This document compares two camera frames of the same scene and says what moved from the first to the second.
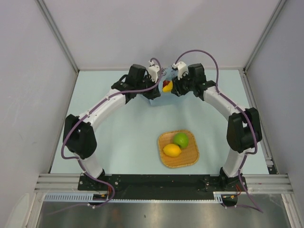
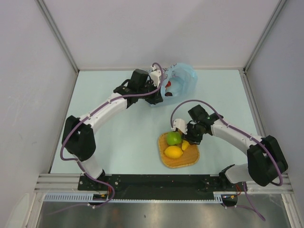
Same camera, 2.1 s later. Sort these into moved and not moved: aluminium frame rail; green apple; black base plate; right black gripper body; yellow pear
Moved: yellow pear; right black gripper body; green apple
Not moved: aluminium frame rail; black base plate
